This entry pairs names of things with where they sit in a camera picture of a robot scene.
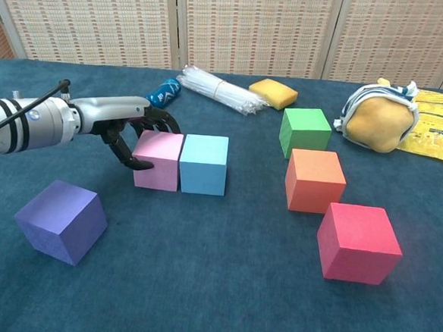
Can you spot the bundle of clear straws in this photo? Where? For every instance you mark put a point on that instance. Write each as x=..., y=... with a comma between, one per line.
x=219, y=90

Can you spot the orange foam cube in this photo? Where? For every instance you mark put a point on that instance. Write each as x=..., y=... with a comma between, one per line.
x=313, y=180

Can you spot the yellow snack bag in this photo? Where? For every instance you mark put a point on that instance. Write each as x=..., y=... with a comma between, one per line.
x=441, y=124

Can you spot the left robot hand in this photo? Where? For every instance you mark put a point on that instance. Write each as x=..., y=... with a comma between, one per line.
x=111, y=110

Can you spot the purple foam cube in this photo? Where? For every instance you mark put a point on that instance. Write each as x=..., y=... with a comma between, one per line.
x=58, y=219

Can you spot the red foam cube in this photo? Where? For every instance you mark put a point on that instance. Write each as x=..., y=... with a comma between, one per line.
x=356, y=244

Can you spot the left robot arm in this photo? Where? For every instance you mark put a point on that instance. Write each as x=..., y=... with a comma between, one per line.
x=41, y=127

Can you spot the green foam cube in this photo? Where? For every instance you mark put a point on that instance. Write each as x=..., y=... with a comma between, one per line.
x=304, y=128

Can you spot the yellow sponge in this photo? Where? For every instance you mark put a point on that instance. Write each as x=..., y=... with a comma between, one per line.
x=274, y=93

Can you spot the plush toy with striped shirt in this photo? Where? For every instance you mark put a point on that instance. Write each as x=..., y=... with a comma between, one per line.
x=376, y=123

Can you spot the teal felt table cover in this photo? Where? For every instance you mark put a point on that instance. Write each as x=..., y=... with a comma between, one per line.
x=213, y=287

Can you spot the light blue foam cube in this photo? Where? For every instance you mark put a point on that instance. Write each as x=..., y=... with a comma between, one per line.
x=202, y=168

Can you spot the pink foam cube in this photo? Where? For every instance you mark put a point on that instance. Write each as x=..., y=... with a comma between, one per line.
x=157, y=161

